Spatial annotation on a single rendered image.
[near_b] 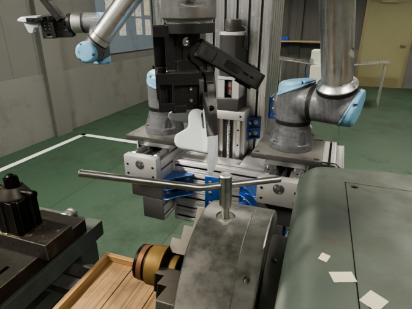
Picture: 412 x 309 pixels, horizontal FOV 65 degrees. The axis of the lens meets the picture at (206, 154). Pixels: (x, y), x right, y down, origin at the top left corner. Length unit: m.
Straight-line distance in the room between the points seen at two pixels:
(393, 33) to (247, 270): 9.26
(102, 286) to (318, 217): 0.64
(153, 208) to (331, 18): 0.88
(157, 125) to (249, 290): 0.84
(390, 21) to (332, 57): 8.69
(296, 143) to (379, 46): 8.60
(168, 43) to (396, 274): 0.43
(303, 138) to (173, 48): 0.73
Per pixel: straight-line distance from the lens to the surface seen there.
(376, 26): 9.60
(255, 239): 0.56
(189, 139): 0.45
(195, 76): 0.45
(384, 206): 0.67
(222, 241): 0.56
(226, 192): 0.56
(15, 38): 4.87
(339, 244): 0.54
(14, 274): 1.00
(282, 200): 1.04
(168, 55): 0.46
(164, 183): 0.54
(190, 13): 0.44
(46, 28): 1.50
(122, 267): 1.05
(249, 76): 0.49
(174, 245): 0.71
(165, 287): 0.64
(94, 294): 0.99
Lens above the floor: 1.56
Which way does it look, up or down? 22 degrees down
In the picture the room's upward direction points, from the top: straight up
